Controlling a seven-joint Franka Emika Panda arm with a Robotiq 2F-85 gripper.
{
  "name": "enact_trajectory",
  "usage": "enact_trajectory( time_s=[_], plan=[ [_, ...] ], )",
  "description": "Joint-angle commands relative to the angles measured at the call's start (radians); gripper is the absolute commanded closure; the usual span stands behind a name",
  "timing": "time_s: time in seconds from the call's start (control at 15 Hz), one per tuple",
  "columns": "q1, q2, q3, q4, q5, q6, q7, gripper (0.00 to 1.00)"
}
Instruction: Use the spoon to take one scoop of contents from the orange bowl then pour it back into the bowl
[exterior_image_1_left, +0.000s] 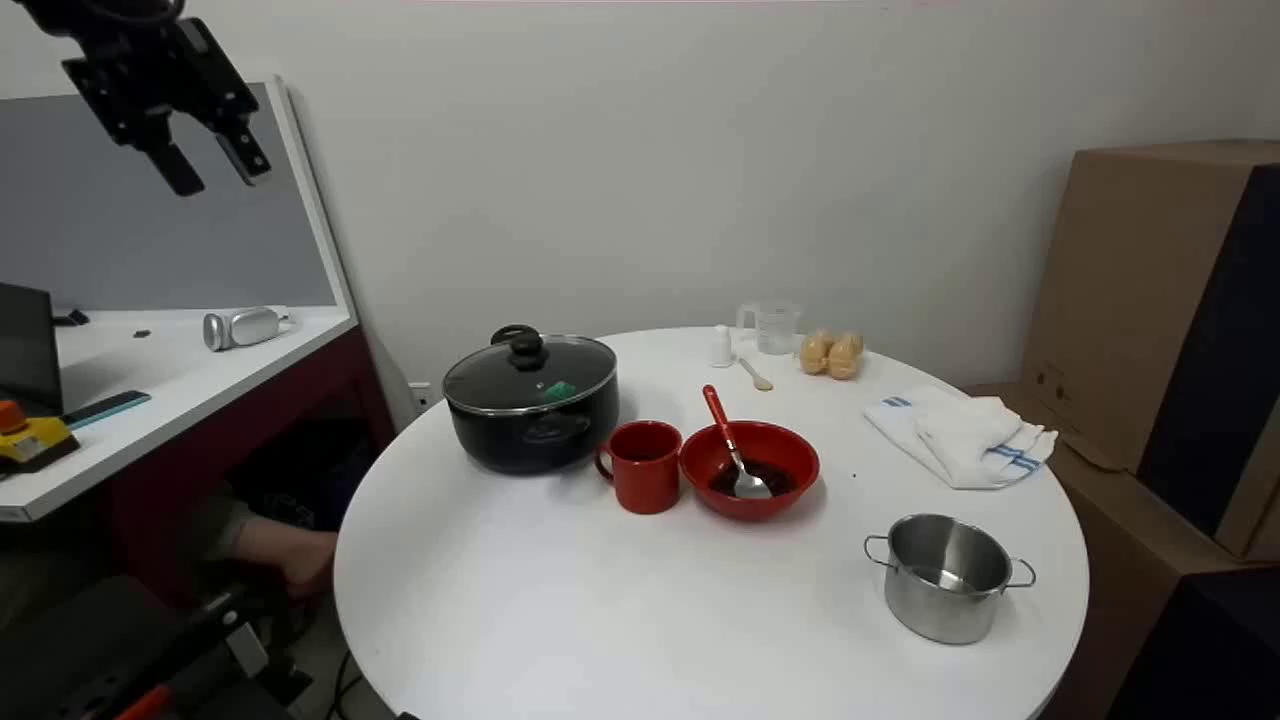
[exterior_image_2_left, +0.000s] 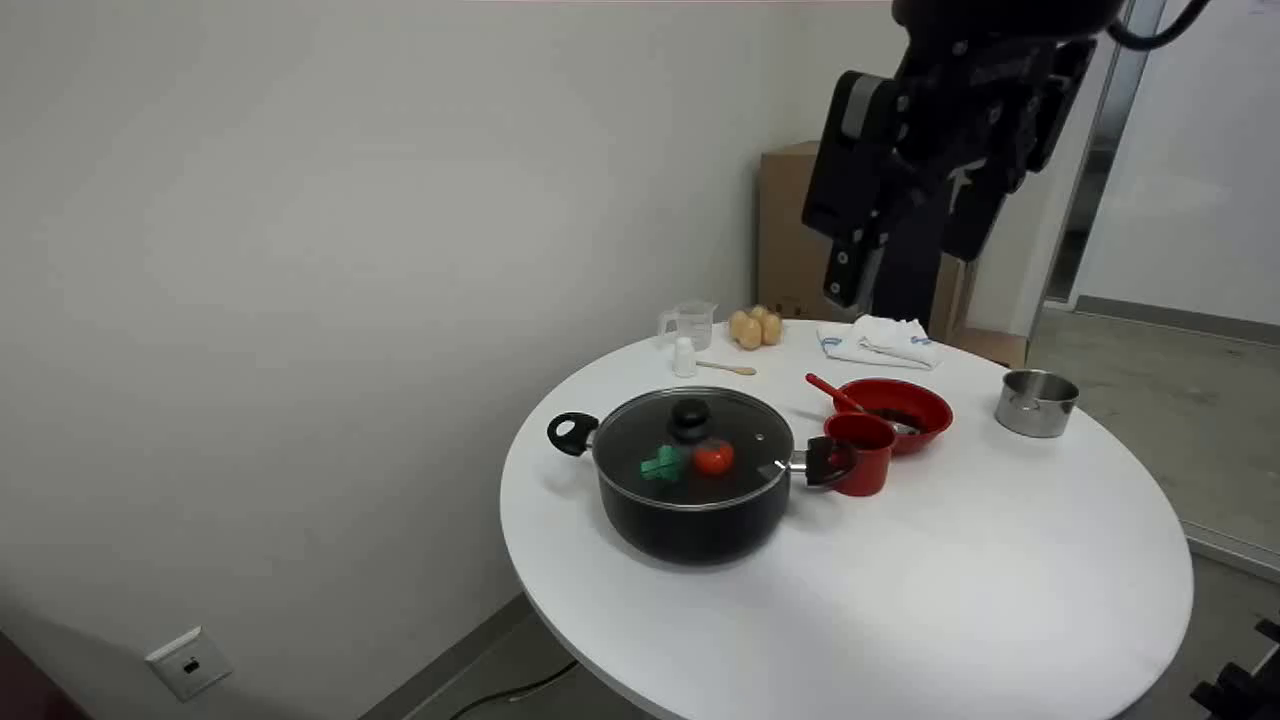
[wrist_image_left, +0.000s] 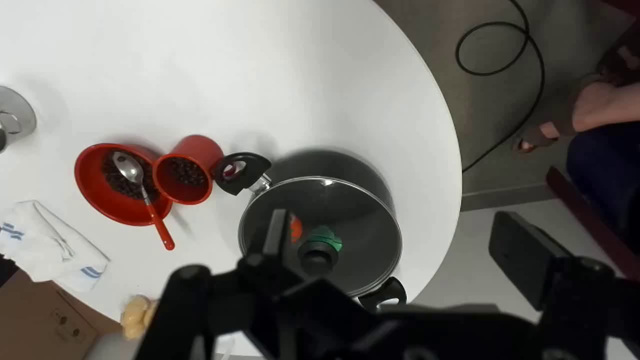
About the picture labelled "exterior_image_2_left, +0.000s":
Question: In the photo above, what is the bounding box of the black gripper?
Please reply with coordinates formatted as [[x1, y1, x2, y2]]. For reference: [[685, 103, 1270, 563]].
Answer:
[[799, 0, 1117, 321]]

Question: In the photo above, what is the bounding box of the red handled metal spoon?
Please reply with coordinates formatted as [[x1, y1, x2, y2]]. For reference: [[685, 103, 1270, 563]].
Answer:
[[802, 371, 866, 414]]

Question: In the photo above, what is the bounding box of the red bowl with coffee beans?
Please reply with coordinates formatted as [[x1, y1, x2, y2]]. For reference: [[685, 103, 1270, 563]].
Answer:
[[837, 381, 951, 454]]

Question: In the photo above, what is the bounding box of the small wooden spoon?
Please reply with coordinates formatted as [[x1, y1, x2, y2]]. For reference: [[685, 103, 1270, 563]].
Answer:
[[694, 360, 754, 374]]

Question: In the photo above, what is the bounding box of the cardboard box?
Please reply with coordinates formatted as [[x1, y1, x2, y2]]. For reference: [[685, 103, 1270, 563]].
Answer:
[[751, 140, 1026, 368]]

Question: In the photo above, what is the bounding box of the white folded cloth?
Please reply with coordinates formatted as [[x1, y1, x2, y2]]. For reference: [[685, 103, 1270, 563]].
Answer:
[[815, 314, 935, 368]]

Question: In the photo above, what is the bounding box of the beige egg pair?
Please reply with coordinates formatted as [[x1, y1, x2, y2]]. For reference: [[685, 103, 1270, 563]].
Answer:
[[727, 307, 783, 351]]

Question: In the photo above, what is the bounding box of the small steel pot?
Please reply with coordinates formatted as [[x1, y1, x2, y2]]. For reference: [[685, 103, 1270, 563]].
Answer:
[[994, 368, 1081, 441]]

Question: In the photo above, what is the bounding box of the red mug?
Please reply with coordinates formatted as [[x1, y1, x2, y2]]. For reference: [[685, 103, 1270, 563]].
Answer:
[[807, 414, 894, 494]]

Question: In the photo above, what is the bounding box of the glass pot lid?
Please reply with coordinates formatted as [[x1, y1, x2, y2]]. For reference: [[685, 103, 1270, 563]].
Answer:
[[589, 383, 791, 511]]

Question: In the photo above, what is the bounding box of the black cooking pot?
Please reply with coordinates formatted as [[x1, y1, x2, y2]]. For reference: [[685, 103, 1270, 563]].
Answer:
[[548, 412, 802, 563]]

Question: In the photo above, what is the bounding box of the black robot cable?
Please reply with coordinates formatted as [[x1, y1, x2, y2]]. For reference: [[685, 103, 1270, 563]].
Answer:
[[1105, 0, 1214, 55]]

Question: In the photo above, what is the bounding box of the white wall socket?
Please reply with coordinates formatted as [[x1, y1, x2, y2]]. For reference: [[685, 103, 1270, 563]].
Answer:
[[144, 629, 230, 704]]

